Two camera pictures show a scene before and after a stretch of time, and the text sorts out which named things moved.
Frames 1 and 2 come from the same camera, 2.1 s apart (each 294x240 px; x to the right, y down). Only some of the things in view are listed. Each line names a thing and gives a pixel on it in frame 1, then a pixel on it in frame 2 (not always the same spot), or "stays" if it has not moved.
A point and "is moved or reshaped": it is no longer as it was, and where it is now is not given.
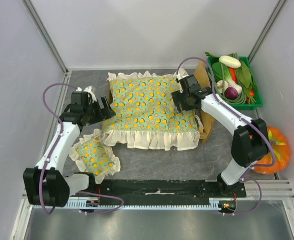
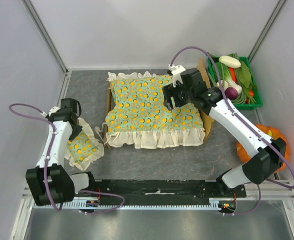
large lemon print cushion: (142, 114) stays
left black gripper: (105, 113) to (77, 130)
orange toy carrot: (233, 75) stays
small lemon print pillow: (91, 154) is moved or reshaped
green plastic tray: (251, 106) stays
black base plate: (166, 192) stays
